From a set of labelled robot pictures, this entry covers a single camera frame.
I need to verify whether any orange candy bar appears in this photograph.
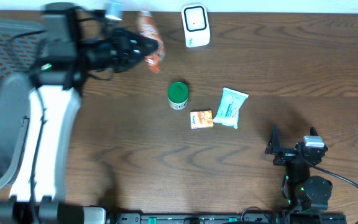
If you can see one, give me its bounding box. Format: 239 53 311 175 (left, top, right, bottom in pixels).
137 11 165 73

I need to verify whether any teal wet wipes pack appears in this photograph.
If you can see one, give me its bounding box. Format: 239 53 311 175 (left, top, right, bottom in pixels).
213 87 249 129

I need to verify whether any orange tissue pack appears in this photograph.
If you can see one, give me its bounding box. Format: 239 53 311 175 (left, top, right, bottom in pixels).
190 110 214 129

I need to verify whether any dark grey plastic basket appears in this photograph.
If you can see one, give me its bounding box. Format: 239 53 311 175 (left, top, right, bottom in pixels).
0 18 45 189

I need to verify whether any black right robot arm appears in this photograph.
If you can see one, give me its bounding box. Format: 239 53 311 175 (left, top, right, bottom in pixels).
265 126 333 223

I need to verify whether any white barcode scanner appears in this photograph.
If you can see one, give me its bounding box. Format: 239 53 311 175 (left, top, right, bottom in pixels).
181 4 211 48

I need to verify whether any green lid jar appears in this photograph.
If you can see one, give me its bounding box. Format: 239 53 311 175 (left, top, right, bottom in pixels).
167 82 189 110

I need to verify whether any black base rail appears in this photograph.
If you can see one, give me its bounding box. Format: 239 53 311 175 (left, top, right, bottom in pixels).
114 212 347 224

